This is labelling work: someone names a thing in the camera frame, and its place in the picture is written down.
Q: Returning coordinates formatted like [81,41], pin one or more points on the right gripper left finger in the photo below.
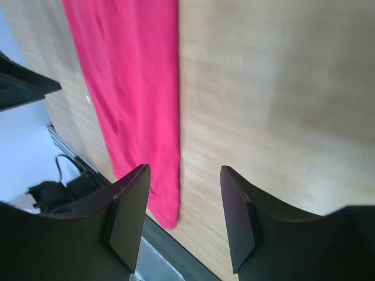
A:
[95,238]

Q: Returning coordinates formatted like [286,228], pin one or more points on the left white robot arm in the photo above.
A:
[51,196]

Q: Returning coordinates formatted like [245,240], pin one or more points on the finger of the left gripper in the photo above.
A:
[20,86]

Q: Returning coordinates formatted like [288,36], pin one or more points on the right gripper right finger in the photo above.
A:
[272,240]

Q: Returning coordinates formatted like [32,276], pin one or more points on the pink red t shirt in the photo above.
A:
[129,56]

